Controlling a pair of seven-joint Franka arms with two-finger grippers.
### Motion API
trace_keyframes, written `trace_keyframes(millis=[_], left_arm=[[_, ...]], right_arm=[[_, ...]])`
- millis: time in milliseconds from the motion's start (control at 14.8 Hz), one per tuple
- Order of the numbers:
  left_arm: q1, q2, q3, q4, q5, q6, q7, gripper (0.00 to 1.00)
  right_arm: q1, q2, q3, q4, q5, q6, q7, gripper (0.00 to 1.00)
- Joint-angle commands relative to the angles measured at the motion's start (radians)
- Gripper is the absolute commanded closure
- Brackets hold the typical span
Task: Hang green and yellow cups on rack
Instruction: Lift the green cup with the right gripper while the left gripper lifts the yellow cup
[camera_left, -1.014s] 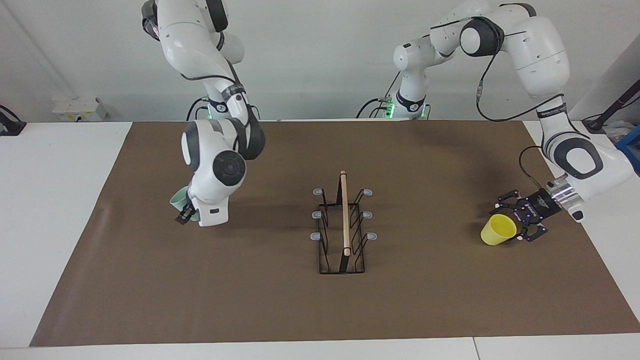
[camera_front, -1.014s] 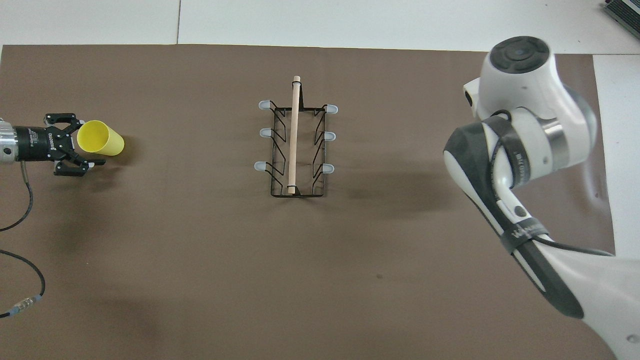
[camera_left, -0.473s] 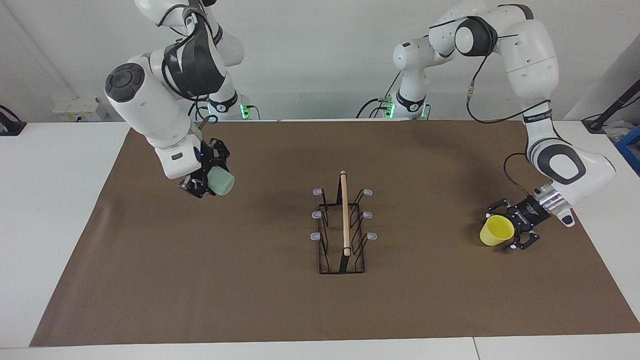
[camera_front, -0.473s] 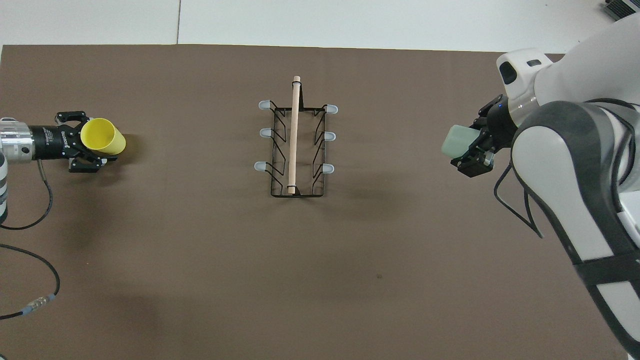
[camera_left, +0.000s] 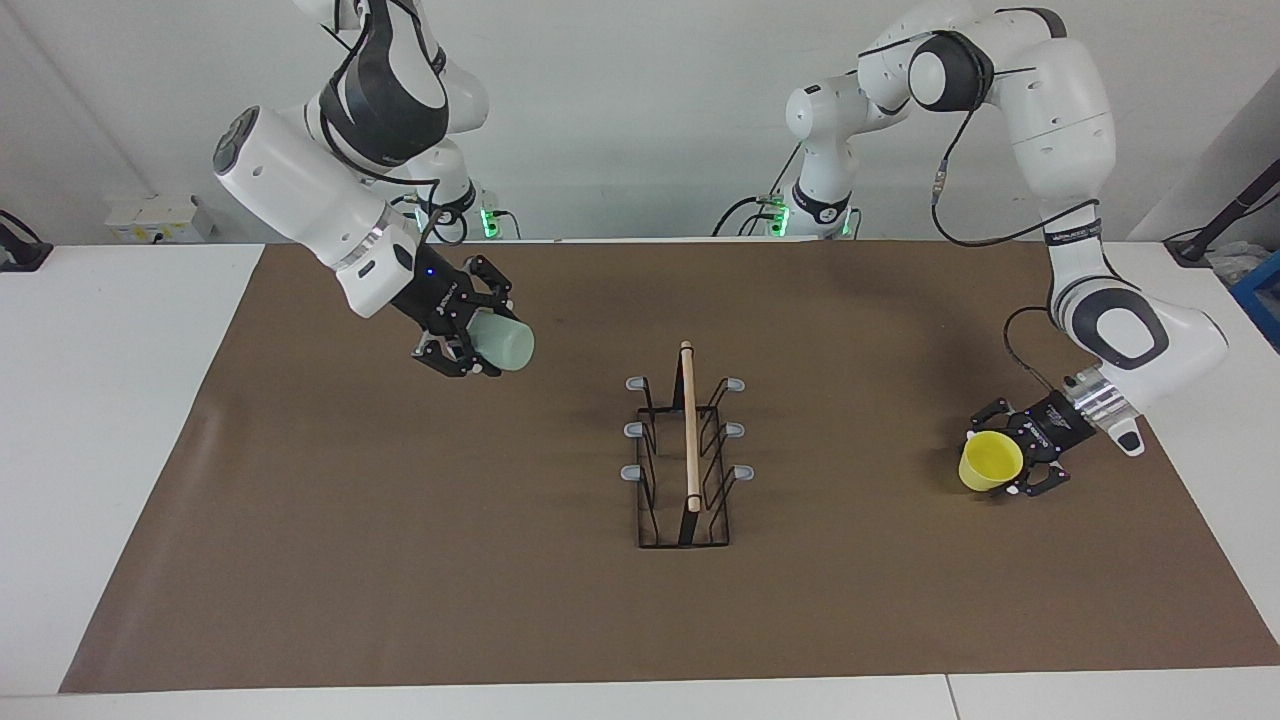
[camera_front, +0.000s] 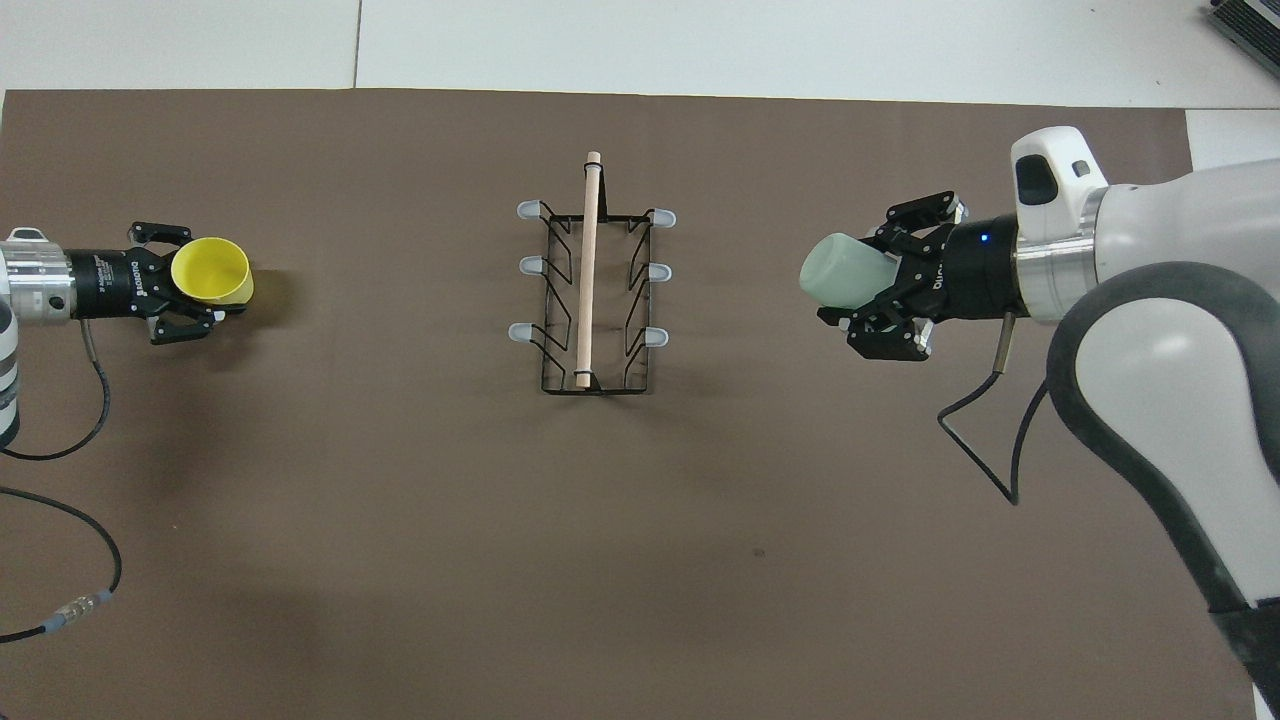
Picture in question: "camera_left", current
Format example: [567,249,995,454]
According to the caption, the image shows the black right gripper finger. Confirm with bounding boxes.
[462,257,515,314]
[412,335,503,380]

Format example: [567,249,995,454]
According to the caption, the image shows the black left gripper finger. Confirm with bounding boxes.
[968,398,1024,442]
[1005,458,1072,499]

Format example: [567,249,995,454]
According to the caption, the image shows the yellow plastic cup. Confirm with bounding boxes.
[958,431,1025,492]

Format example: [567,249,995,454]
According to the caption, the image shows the pale green plastic cup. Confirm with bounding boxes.
[470,315,536,373]

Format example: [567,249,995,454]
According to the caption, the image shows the brown paper table mat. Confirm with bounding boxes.
[58,238,1280,695]

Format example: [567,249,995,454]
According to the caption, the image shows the blue box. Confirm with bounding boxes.
[1230,250,1280,351]

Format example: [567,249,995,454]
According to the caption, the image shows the clear plastic bag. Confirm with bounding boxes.
[1205,240,1273,286]

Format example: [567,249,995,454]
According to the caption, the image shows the black stand pole with base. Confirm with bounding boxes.
[1163,158,1280,267]

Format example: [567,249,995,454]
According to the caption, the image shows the white power strip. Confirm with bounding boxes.
[105,195,216,244]

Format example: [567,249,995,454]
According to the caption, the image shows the black table clamp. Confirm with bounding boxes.
[0,210,53,273]

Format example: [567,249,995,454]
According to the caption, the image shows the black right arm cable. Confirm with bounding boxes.
[325,110,469,248]

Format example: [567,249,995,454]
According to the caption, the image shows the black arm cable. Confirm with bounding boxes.
[930,60,1101,396]
[325,110,469,248]

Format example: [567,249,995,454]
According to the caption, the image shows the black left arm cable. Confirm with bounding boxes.
[930,60,1101,396]

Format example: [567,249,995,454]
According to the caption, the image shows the black wire rack wooden handle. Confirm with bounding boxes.
[620,340,756,550]

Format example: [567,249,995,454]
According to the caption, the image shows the black left arm base cables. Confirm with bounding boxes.
[712,150,806,238]

